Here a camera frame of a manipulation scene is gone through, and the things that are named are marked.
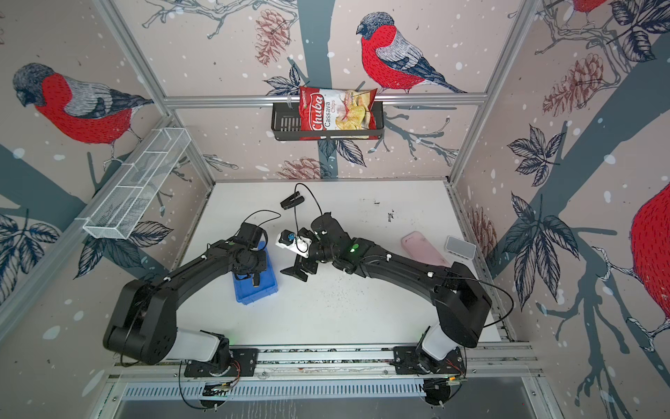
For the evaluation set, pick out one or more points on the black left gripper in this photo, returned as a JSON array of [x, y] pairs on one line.
[[263, 264]]

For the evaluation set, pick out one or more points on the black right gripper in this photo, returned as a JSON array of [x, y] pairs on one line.
[[297, 272]]

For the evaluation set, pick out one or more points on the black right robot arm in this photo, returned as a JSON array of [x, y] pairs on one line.
[[461, 302]]

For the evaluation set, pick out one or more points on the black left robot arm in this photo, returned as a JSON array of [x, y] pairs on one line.
[[143, 325]]

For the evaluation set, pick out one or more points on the black stapler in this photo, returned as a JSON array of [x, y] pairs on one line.
[[292, 201]]

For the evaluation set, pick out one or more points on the pink phone case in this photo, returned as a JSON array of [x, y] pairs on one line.
[[420, 249]]

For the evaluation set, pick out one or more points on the red cassava chips bag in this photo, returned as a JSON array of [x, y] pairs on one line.
[[336, 110]]

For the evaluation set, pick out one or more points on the small grey box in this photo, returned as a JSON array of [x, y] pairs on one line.
[[460, 248]]

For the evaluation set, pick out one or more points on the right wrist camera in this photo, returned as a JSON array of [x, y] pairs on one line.
[[291, 241]]

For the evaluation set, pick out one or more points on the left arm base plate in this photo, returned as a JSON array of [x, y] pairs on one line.
[[239, 362]]

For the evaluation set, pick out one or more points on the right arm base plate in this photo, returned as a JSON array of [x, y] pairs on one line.
[[414, 361]]

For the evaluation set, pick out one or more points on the black wall basket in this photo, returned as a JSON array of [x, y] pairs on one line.
[[286, 126]]

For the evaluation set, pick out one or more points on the white wire mesh shelf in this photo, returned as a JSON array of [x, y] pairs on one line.
[[124, 206]]

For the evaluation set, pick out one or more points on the aluminium front rail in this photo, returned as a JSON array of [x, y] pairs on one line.
[[305, 362]]

